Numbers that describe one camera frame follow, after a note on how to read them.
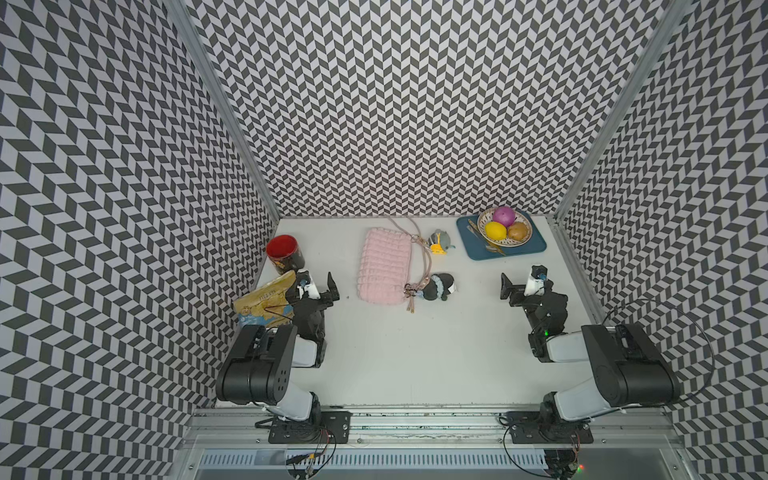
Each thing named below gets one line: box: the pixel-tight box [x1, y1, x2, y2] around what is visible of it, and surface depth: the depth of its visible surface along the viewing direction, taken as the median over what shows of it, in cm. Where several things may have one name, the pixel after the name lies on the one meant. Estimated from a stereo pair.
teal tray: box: [456, 211, 547, 260], surface depth 113 cm
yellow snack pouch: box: [234, 270, 297, 327], surface depth 93 cm
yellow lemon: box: [484, 221, 507, 241], surface depth 111 cm
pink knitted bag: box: [358, 227, 412, 305], surface depth 101 cm
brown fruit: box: [507, 222, 527, 241], surface depth 110 cm
